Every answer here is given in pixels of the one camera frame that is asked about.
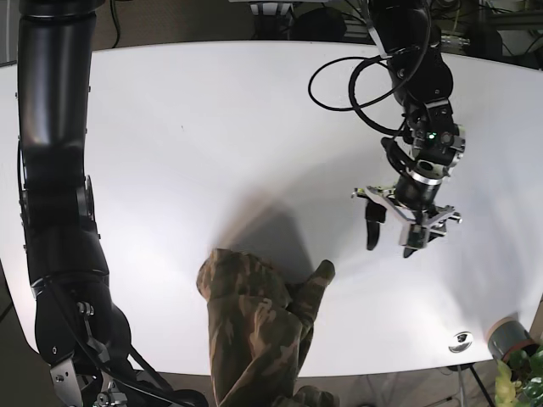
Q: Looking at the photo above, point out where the green potted plant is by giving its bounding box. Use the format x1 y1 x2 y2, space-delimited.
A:
495 346 542 407

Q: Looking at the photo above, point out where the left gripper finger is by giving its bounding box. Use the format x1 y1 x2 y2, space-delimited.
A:
365 198 387 251
400 222 446 259

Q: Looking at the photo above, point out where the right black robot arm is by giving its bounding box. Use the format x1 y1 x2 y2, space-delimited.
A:
17 1 207 406

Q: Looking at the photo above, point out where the right silver table grommet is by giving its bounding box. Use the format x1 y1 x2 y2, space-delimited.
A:
448 332 473 354

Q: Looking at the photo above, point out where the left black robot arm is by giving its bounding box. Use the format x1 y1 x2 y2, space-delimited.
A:
347 1 466 258

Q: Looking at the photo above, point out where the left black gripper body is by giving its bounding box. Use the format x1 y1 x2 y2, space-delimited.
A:
351 160 462 229

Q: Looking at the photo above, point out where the camouflage pattern T-shirt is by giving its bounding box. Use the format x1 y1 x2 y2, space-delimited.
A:
197 248 340 406

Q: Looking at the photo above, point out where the grey plant pot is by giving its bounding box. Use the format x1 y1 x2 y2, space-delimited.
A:
485 317 539 362

